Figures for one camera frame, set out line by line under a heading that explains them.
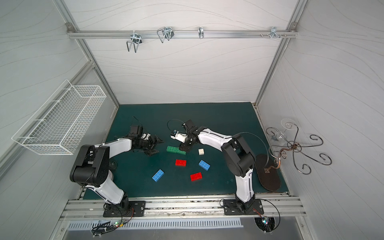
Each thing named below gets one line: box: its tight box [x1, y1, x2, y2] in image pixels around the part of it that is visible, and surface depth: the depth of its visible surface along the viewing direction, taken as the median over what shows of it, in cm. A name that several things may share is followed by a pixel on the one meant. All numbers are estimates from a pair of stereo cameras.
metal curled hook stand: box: [264, 122, 332, 175], surface depth 63 cm
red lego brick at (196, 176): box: [190, 172, 203, 182], surface depth 84 cm
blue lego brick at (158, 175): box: [151, 169, 165, 182], surface depth 85 cm
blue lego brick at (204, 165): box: [198, 159, 211, 171], surface depth 90 cm
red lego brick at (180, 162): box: [175, 159, 187, 167], surface depth 90 cm
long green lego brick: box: [166, 146, 187, 155], surface depth 95 cm
